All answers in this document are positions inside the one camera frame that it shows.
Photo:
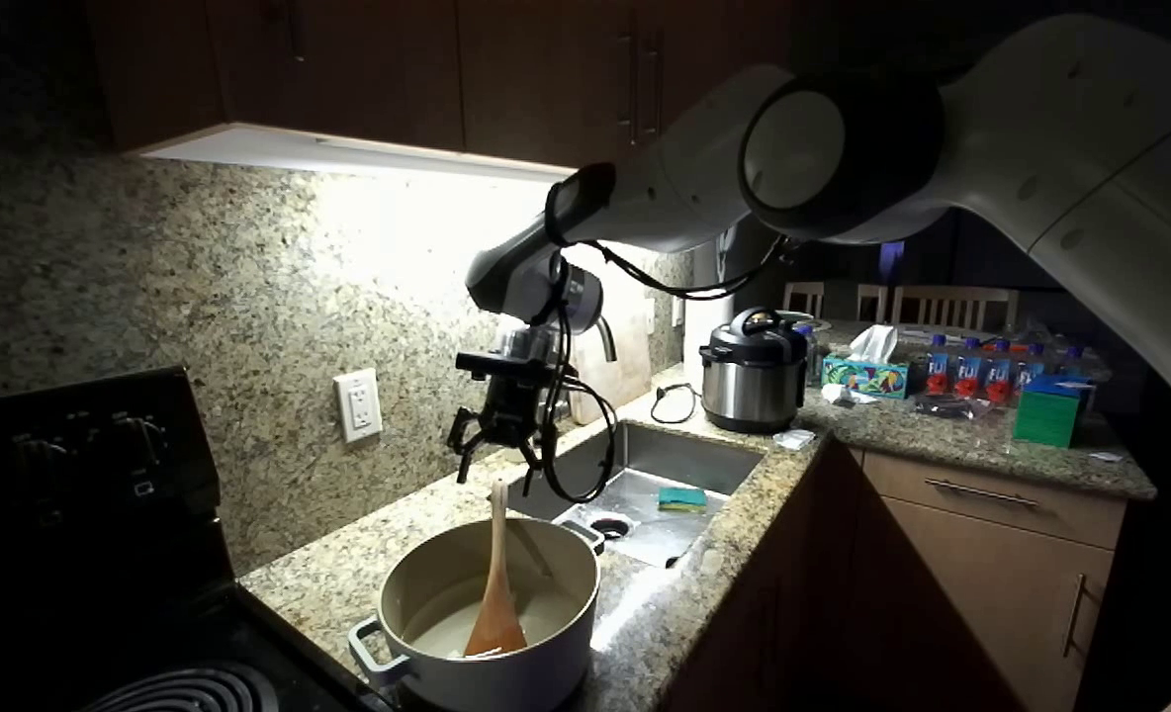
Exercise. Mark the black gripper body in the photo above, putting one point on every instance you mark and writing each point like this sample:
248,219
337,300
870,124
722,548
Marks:
514,414

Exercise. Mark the wooden spoon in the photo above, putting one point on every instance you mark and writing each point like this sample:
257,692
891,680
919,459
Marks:
495,617

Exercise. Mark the pale cutting board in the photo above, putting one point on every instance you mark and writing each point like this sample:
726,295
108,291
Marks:
631,368

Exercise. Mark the stainless steel sink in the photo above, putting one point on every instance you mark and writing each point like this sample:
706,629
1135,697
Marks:
666,459

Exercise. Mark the teal sponge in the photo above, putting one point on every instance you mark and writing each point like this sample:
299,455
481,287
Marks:
683,499

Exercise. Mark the white paper towel roll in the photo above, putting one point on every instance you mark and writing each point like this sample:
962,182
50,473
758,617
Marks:
706,339

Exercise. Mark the stainless steel pressure cooker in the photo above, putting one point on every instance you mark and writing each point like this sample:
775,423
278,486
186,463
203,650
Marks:
750,378

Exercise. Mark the small white plastic packet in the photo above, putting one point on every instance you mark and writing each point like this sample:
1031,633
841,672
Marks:
797,441

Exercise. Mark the under-cabinet light strip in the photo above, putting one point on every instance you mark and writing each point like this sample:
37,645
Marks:
348,155

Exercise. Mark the white wooden chair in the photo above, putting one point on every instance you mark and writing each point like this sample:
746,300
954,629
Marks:
935,306
803,296

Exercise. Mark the dark wood base cabinet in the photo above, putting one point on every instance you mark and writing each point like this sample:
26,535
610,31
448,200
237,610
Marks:
837,605

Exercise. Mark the tissue box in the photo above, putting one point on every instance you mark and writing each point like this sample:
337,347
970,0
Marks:
863,372

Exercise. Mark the coil stove burner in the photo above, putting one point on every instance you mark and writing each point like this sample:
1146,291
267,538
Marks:
190,692

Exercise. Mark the blue glowing device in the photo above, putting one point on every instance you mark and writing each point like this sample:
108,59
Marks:
886,261

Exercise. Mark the black electric stove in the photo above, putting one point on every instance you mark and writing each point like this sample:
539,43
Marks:
73,527

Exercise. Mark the white base cabinet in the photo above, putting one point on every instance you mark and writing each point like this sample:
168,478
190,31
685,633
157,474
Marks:
982,565

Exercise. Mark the water bottle pack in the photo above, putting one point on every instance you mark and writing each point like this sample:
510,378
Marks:
993,368

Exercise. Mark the green box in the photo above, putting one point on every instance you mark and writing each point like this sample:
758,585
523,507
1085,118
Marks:
1044,414

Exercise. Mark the white wall outlet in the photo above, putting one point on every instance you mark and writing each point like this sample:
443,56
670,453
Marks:
357,403

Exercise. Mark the dark wood wall cabinet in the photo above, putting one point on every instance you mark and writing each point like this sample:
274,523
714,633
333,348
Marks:
412,63

